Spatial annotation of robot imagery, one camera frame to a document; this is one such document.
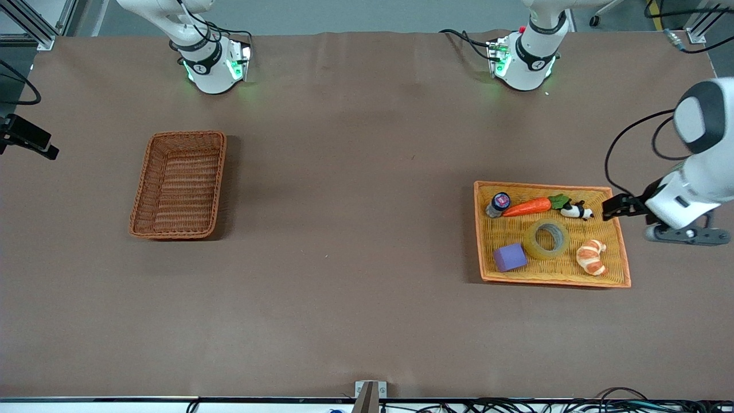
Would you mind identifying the yellowish clear tape roll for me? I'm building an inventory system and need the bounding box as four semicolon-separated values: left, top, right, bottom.
523;218;571;260

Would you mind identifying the orange wicker tray basket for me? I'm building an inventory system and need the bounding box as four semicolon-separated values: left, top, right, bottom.
473;180;633;289

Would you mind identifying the brown wicker basket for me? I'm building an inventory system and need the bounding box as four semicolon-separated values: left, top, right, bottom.
128;130;228;240

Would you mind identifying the black white panda toy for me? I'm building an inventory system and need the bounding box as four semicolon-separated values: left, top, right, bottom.
560;200;595;221

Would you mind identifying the toy croissant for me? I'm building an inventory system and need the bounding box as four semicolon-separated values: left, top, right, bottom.
575;239;608;277

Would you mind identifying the orange toy carrot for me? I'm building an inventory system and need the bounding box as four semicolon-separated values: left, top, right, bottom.
502;194;571;218

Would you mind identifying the purple foam cube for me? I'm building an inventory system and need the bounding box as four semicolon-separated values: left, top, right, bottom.
493;242;529;273

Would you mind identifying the small bottle with purple cap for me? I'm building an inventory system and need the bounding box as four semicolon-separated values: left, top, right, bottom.
485;192;512;219

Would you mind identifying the white chair leg with caster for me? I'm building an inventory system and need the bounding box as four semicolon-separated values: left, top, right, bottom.
589;0;624;27

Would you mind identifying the brown table cover sheet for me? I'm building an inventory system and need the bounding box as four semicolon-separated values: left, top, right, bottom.
0;29;734;401

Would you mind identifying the black cable with metal connector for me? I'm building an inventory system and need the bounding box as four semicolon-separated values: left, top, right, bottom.
644;0;734;55

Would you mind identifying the aluminium frame post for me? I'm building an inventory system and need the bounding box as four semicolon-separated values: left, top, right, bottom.
685;0;732;45
0;0;78;51

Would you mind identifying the black left base cable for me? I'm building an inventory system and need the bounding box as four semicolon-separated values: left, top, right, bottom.
439;29;495;61

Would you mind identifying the black base cable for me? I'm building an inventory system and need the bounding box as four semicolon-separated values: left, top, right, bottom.
439;29;495;61
169;0;254;55

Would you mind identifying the black cable bundle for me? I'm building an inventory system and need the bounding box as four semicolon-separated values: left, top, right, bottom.
378;387;734;413

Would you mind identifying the black right base cable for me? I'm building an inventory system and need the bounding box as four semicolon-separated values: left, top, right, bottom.
169;0;254;55

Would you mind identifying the black looped cable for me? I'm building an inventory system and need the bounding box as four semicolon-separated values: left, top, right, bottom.
0;59;42;107

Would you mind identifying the black side camera device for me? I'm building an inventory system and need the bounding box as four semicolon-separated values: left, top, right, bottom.
0;114;60;161

